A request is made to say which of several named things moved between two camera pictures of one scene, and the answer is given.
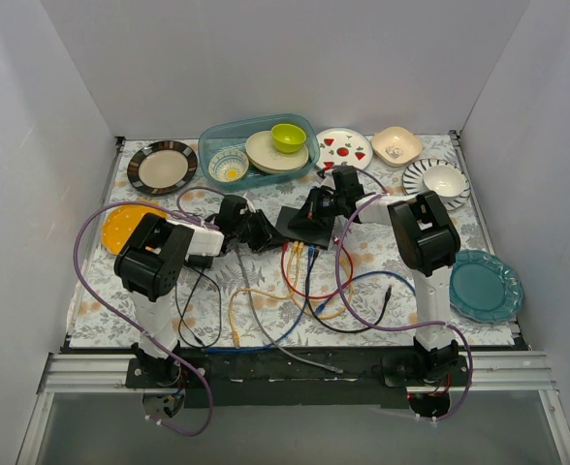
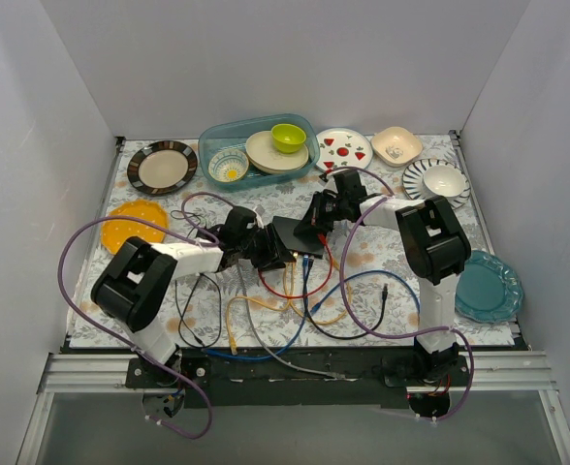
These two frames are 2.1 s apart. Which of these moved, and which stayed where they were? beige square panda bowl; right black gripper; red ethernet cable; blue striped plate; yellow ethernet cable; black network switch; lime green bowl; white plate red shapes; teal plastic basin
Moved: red ethernet cable; black network switch; yellow ethernet cable
Stayed: right black gripper; beige square panda bowl; white plate red shapes; teal plastic basin; blue striped plate; lime green bowl
